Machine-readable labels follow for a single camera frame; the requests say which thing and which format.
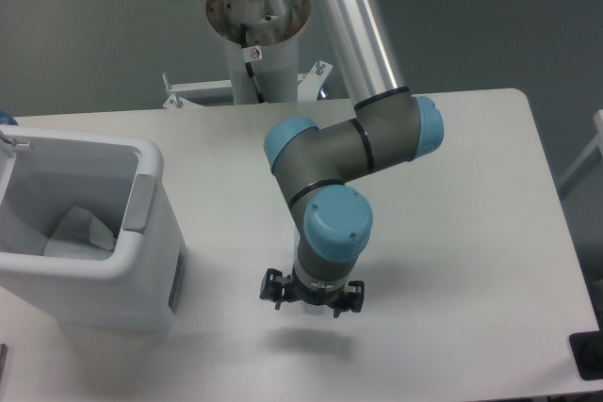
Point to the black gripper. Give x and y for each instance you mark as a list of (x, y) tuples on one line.
[(279, 289)]

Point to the white paper tissue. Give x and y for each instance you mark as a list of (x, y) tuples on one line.
[(81, 235)]

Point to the clear plastic water bottle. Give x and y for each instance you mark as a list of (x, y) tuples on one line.
[(307, 307)]

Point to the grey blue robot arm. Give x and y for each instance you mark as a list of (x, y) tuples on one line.
[(313, 166)]

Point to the white trash can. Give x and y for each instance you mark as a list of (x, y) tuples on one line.
[(44, 173)]

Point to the black object at table edge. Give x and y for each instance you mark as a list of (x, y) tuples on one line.
[(587, 351)]

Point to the blue object at left edge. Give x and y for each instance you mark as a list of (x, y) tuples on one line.
[(7, 119)]

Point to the white furniture frame right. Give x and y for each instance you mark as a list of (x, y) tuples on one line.
[(584, 163)]

